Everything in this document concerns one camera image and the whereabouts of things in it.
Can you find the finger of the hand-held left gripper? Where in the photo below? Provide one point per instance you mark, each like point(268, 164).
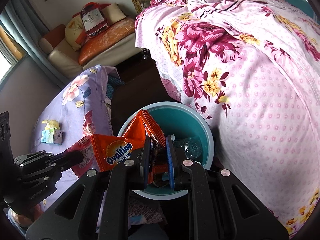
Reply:
point(70, 158)

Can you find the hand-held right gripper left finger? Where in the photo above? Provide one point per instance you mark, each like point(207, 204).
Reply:
point(147, 160)

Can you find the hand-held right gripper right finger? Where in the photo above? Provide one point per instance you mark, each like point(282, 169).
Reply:
point(170, 160)

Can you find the pink and white snack packet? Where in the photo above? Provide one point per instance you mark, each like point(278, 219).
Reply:
point(85, 160)

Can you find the clear plastic bottle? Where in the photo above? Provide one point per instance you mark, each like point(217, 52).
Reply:
point(190, 147)

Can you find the orange drink sachet strip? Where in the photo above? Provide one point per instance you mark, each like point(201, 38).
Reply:
point(117, 150)

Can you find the blue plastic trash bin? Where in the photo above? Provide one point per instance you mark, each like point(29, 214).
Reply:
point(175, 120)

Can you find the person's left hand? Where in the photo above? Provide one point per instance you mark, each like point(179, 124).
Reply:
point(21, 218)

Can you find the small drink carton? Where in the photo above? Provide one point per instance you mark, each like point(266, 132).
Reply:
point(51, 137)

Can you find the purple floral cloth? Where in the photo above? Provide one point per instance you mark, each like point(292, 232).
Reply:
point(75, 110)

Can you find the pink bed skirt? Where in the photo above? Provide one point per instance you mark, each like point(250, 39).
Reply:
point(170, 85)

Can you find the teal checkered cloth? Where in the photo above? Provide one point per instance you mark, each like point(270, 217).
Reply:
point(115, 86)

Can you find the cream sofa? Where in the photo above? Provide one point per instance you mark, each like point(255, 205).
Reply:
point(65, 55)

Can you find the pink floral bed sheet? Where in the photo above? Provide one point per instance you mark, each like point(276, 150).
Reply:
point(250, 92)

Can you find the grey blue curtain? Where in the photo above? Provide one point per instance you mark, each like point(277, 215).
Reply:
point(32, 45)

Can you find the orange seat cushion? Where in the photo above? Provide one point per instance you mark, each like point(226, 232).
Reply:
point(105, 42)

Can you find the yellow pillow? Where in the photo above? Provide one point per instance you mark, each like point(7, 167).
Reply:
point(73, 33)

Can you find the red gift bag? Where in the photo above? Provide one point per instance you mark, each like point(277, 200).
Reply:
point(93, 20)

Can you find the cream pillow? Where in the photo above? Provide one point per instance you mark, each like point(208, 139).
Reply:
point(113, 12)

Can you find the white striped quilt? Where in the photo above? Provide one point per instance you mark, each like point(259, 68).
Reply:
point(217, 2)

